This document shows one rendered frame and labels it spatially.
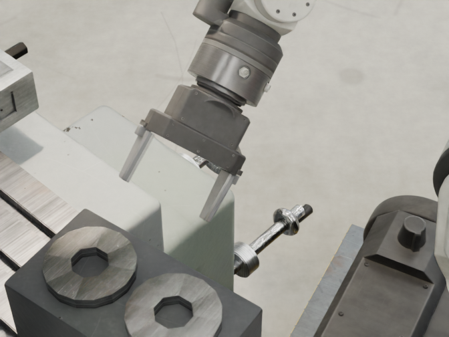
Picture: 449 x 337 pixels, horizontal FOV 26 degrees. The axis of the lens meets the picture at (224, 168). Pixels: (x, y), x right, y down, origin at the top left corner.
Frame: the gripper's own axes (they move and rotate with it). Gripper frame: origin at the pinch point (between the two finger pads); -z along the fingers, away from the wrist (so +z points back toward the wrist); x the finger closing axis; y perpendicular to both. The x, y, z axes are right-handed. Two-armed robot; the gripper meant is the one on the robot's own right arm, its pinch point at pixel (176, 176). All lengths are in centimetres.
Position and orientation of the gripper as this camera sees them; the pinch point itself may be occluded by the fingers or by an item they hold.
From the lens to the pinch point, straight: 109.4
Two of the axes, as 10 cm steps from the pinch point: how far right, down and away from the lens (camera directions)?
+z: 4.6, -8.9, 0.1
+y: 3.0, 1.5, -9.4
